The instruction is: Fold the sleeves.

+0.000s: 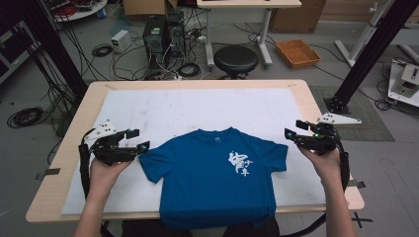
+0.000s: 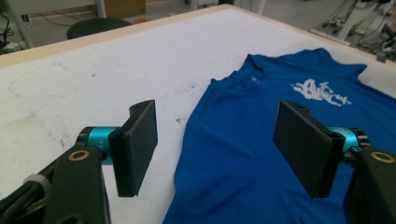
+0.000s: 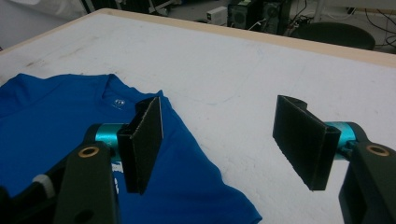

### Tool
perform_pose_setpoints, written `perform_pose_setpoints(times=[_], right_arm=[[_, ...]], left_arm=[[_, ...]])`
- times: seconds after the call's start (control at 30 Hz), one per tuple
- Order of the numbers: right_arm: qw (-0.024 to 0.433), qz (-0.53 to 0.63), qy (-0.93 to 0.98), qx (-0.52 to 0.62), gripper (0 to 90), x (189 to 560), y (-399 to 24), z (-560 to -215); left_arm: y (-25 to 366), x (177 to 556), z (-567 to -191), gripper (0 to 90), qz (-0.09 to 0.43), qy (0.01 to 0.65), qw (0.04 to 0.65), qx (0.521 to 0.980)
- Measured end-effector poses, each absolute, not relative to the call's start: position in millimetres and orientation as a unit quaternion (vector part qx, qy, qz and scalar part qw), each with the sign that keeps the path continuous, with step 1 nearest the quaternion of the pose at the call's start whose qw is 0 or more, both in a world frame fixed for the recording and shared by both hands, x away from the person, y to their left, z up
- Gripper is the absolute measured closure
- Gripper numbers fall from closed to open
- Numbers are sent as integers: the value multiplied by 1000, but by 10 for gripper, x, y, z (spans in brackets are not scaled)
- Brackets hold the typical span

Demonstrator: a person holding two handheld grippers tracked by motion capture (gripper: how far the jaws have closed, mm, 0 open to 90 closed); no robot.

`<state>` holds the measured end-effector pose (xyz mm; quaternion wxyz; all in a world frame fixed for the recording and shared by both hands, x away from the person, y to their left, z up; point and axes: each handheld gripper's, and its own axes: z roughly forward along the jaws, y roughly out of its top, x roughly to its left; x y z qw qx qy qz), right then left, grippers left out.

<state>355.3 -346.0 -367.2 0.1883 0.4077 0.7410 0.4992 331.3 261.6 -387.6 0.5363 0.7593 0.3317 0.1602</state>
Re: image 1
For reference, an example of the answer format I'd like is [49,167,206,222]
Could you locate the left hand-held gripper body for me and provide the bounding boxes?
[78,118,140,167]

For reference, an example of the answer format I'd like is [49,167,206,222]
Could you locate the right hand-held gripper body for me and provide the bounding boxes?
[295,112,363,156]

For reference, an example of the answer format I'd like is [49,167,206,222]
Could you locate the blue printed t-shirt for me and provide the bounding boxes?
[137,126,290,231]

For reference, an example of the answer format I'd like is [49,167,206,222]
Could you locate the person's left hand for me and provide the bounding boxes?
[89,158,133,198]

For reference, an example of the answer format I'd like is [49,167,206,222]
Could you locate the person's right hand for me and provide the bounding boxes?
[297,147,342,185]

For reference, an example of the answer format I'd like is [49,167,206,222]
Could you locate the grey floor mat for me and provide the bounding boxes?
[309,85,395,143]

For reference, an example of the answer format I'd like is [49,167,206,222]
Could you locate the black tape strip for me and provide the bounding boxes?
[347,179,367,190]
[35,167,61,181]

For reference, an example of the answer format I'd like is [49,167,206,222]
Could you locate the white felt mat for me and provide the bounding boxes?
[60,87,335,216]

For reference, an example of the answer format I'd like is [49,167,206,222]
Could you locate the orange tray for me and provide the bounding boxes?
[275,39,322,70]

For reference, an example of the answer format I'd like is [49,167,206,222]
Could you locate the person's dark clothed legs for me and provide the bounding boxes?
[121,217,281,237]

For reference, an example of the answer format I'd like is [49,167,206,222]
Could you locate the black tape cross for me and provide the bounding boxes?
[351,211,375,229]

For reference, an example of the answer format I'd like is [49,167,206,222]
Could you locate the black round stool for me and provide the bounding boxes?
[212,44,260,80]

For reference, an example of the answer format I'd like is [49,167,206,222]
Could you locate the white power supply box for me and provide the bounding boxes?
[110,29,132,54]

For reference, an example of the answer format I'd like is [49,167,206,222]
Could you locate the black computer tower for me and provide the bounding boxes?
[164,10,187,59]
[142,15,166,65]

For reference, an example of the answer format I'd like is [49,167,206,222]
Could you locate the white device on board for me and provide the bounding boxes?
[387,58,419,109]

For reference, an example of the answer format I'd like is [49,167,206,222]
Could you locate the white metal stand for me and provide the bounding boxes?
[334,0,395,68]

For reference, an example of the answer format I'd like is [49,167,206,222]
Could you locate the cardboard box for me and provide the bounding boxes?
[269,0,327,35]
[123,0,179,18]

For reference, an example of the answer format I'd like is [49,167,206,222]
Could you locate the white desk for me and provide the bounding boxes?
[196,0,302,69]

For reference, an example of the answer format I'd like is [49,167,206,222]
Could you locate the round white table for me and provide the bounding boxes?
[42,0,109,23]

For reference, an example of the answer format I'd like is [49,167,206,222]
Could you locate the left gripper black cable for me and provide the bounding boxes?
[77,128,97,200]

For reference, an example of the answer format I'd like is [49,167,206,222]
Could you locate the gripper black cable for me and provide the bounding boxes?
[280,136,351,237]
[77,128,97,200]

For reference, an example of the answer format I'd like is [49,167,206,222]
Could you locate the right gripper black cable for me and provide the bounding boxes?
[280,136,351,237]

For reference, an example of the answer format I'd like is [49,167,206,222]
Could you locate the coiled black cable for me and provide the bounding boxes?
[6,106,44,129]
[177,61,202,79]
[91,43,114,58]

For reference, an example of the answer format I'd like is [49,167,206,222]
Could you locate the black aluminium post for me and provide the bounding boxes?
[18,0,89,102]
[323,0,419,115]

